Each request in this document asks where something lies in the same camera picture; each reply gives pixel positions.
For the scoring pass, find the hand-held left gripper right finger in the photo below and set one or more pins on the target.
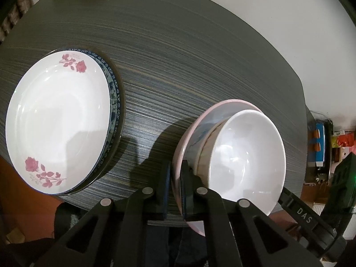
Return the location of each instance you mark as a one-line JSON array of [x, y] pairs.
[[184, 189]]

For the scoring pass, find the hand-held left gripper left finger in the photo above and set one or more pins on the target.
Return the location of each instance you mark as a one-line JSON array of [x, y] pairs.
[[167, 183]]

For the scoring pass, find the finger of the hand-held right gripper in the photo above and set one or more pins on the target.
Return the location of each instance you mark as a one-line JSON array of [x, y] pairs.
[[303, 214]]

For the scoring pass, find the large pink bowl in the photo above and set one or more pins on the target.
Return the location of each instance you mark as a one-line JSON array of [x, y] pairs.
[[179, 150]]

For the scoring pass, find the white bowl with pink base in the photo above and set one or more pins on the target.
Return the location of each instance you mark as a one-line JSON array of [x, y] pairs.
[[244, 158]]

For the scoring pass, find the large blue floral plate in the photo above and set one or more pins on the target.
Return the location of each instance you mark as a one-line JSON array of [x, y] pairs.
[[120, 100]]

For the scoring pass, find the white plate with pink flowers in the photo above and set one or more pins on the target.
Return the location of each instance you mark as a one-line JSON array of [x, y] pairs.
[[55, 122]]

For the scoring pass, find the red packet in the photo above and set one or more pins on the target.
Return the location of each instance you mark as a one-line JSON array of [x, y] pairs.
[[346, 140]]

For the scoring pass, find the blue box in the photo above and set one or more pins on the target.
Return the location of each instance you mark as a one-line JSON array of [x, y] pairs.
[[322, 144]]

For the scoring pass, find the person's dark pants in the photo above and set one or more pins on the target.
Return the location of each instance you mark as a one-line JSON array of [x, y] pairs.
[[172, 244]]

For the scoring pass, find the black cloth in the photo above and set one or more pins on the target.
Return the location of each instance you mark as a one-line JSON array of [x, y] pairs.
[[69, 219]]

